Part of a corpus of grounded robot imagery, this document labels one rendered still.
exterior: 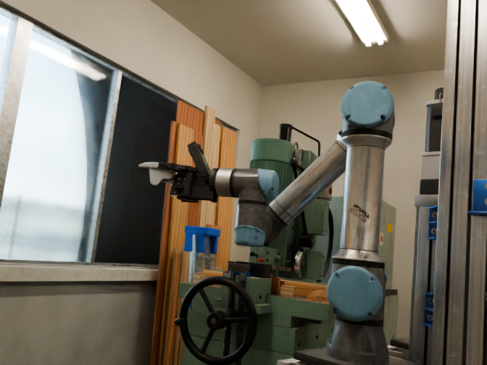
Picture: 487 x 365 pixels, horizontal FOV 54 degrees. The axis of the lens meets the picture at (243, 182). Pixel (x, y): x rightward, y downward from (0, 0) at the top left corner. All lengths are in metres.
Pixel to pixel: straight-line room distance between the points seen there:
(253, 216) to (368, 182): 0.28
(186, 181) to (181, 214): 2.24
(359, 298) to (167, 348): 2.39
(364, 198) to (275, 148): 0.87
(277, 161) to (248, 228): 0.79
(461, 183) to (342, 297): 0.45
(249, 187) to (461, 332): 0.61
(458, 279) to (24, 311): 2.21
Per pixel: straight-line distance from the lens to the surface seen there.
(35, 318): 2.90
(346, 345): 1.21
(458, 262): 1.29
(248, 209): 1.15
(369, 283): 1.05
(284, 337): 1.75
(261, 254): 1.90
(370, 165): 1.10
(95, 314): 3.19
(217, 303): 1.74
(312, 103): 4.60
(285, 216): 1.26
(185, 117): 3.66
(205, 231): 2.77
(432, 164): 1.44
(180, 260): 3.31
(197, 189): 1.22
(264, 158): 1.90
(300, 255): 1.98
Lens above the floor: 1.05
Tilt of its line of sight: 8 degrees up
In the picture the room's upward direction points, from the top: 6 degrees clockwise
